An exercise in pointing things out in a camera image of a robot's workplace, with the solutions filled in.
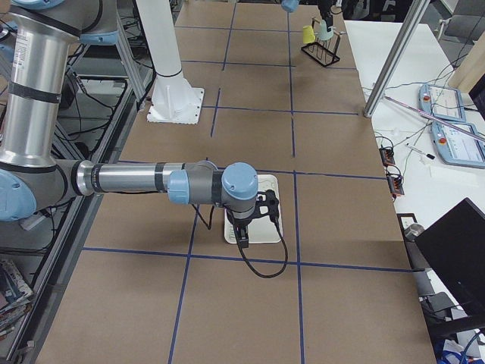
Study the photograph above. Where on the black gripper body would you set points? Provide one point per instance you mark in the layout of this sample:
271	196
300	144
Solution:
326	12
240	221

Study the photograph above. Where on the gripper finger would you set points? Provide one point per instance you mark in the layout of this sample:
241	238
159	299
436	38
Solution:
239	236
244	238

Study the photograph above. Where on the light green cup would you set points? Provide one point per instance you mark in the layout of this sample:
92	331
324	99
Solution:
325	32

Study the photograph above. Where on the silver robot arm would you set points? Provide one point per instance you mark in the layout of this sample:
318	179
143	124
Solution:
291	5
32	180

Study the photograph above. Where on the cream bear tray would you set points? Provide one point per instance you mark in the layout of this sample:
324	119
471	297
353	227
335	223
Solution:
260	230

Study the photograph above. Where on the yellow cup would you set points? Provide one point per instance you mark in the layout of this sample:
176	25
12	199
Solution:
308	35

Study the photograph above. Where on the lower orange connector box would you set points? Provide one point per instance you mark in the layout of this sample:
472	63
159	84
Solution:
395	183

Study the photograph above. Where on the orange connector box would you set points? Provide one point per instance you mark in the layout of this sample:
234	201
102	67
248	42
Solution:
395	183
387	156

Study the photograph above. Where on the upper orange connector box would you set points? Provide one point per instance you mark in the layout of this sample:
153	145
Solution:
387	156

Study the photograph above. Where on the upper teach pendant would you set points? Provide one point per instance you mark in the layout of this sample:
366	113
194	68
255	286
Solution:
442	102

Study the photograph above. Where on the teach pendant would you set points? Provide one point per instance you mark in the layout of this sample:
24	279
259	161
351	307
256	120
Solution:
442	102
457	148

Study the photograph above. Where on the black marker pen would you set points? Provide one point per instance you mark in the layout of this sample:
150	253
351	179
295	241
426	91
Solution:
420	152

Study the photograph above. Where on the lower teach pendant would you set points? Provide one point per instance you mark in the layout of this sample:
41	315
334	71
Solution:
457	148

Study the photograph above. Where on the black laptop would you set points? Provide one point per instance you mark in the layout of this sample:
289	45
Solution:
453	246

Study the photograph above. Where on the white power strip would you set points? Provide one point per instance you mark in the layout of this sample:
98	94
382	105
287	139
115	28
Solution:
31	222

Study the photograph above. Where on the stack of magazines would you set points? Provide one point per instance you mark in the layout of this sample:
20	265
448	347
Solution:
16	295

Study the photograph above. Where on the black wire cup rack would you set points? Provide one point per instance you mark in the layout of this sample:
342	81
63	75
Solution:
324	53

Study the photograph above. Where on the aluminium frame post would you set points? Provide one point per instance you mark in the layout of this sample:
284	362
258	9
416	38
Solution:
403	38

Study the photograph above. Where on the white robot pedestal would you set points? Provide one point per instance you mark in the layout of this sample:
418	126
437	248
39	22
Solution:
174	100

